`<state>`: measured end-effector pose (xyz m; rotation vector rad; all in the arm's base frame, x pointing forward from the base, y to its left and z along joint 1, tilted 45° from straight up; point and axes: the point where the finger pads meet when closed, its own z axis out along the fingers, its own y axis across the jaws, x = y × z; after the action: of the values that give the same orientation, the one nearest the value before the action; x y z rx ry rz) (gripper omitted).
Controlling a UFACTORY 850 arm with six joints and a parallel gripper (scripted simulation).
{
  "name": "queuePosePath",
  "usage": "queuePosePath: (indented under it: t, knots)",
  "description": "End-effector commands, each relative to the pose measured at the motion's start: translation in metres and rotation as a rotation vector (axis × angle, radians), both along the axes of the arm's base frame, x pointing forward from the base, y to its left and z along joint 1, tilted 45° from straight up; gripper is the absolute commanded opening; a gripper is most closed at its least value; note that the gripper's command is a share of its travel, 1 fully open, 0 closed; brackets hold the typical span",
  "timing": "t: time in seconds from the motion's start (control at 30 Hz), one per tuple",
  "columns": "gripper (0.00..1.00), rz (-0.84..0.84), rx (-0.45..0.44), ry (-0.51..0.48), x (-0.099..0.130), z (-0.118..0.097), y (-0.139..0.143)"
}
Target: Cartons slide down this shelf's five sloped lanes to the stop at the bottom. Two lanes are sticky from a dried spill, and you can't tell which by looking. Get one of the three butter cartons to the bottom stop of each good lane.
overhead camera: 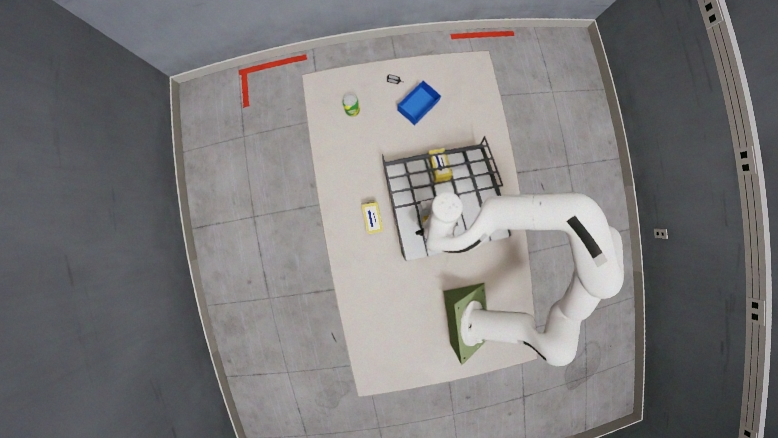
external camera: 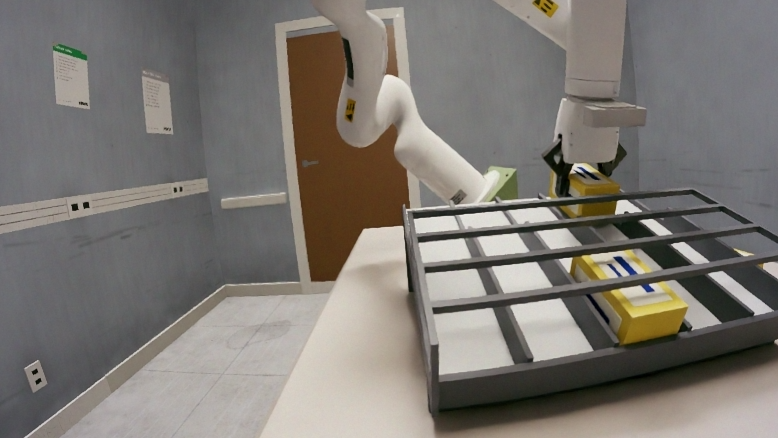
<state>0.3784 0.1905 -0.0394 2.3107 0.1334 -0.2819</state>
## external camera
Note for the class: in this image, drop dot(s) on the dark grey front bar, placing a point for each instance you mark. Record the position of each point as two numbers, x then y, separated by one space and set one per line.
578 370

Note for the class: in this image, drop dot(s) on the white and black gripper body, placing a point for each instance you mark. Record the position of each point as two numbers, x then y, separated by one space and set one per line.
581 143

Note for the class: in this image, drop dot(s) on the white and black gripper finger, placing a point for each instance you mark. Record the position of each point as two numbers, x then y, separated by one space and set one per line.
608 167
562 170

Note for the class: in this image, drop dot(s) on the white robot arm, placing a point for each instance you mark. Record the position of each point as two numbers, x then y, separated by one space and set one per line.
593 35

